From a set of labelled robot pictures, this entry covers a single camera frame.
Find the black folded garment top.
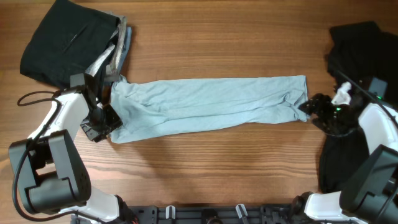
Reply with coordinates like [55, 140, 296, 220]
[20, 0, 119, 89]

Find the light blue t-shirt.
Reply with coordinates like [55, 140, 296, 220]
[110, 75, 308, 144]

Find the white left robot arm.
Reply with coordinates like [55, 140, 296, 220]
[9, 73, 134, 223]

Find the black clothes pile right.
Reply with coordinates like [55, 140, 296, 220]
[317, 21, 398, 194]

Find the grey folded garment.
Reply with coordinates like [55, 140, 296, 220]
[85, 16, 127, 82]

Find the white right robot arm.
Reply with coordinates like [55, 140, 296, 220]
[291, 78, 397, 223]

